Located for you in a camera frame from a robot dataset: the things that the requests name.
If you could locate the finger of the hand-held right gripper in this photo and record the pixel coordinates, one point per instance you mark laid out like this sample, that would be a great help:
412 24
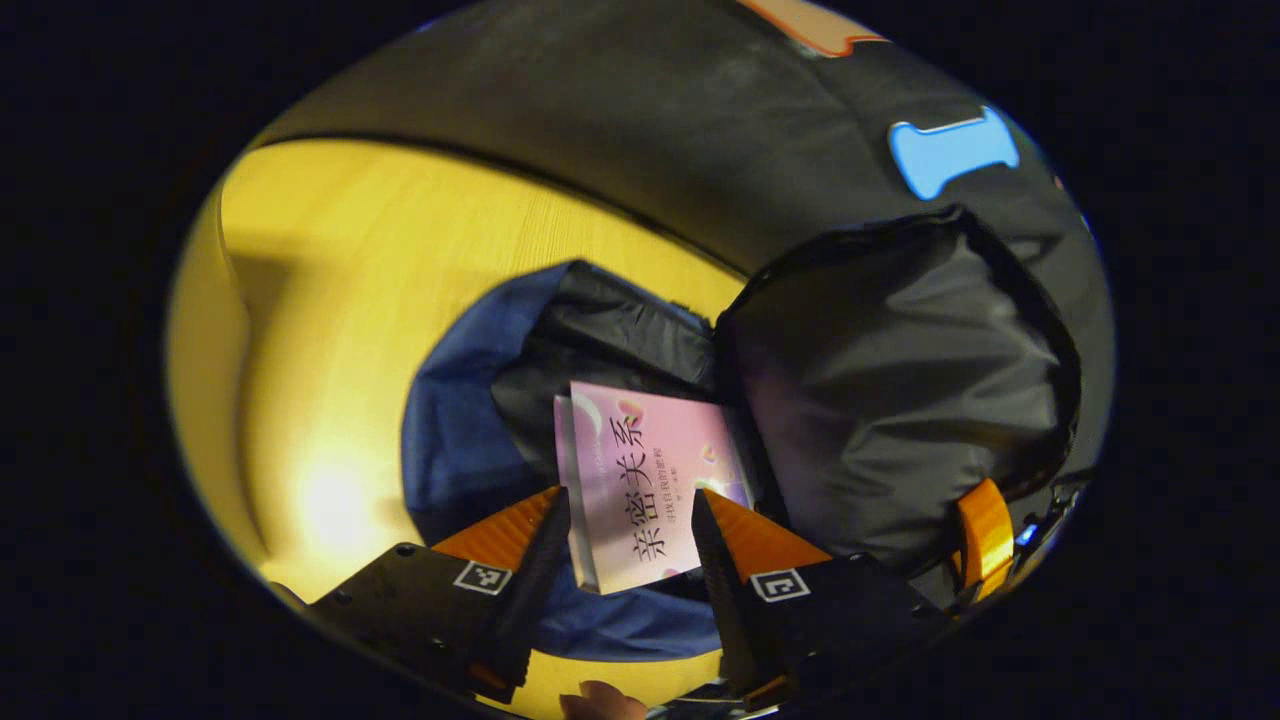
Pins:
985 535

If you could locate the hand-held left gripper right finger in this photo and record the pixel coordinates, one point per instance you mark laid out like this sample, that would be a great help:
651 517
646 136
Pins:
725 600

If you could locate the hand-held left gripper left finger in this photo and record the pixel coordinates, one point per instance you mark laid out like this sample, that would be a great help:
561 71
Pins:
530 590

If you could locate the pink book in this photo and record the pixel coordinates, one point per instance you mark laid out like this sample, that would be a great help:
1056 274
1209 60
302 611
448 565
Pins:
650 470

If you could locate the blue schoolbag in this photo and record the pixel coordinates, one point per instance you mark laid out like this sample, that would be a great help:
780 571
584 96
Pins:
900 380

